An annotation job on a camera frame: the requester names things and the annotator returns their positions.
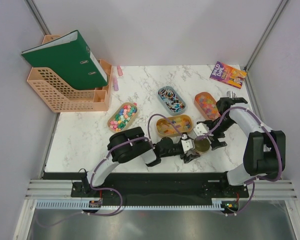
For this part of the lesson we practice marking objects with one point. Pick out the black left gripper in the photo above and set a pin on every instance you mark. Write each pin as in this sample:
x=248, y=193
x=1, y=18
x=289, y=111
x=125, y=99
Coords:
x=189, y=158

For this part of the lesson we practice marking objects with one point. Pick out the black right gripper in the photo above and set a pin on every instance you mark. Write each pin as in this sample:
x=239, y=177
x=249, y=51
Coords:
x=215, y=143

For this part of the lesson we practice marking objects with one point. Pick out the gold jar lid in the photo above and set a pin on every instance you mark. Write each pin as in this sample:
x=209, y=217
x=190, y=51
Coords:
x=201, y=146

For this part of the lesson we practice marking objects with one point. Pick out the tan tray of popsicle candies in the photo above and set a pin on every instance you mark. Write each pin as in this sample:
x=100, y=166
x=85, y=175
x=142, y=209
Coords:
x=183, y=123

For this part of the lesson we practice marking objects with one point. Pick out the orange tray of gummies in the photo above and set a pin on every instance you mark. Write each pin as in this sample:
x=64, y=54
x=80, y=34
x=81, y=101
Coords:
x=206, y=105

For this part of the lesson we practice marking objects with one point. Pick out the silver metal scoop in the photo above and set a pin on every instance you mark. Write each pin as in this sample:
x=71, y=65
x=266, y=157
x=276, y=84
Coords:
x=231, y=94

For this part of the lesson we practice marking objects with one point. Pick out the grey tray of lollipops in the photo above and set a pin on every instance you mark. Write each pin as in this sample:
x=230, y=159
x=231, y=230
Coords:
x=171, y=101

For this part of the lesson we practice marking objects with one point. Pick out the beige tray of star candies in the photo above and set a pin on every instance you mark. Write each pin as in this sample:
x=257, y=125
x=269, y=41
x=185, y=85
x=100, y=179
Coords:
x=123, y=117

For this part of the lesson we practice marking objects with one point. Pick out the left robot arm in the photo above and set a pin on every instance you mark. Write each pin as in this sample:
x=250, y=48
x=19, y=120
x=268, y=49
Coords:
x=130, y=144

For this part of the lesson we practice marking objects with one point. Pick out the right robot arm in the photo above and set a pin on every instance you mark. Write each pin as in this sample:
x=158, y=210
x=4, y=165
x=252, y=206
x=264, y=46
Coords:
x=264, y=156

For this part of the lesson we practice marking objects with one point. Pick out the Roald Dahl book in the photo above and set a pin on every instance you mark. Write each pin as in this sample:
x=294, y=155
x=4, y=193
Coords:
x=228, y=75

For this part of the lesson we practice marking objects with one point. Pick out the peach desk organizer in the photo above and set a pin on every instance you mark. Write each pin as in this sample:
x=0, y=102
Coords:
x=61, y=97

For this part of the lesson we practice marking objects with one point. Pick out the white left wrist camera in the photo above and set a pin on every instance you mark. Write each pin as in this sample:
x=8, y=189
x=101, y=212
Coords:
x=187, y=143

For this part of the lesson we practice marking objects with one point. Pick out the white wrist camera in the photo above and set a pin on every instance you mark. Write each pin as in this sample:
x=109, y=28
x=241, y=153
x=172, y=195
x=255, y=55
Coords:
x=187, y=143
x=200, y=129

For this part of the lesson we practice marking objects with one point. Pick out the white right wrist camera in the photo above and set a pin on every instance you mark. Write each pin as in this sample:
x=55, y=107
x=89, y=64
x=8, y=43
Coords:
x=200, y=129

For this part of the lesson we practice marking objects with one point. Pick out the green ring binder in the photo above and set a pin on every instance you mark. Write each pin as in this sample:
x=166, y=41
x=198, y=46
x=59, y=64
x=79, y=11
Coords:
x=70, y=57

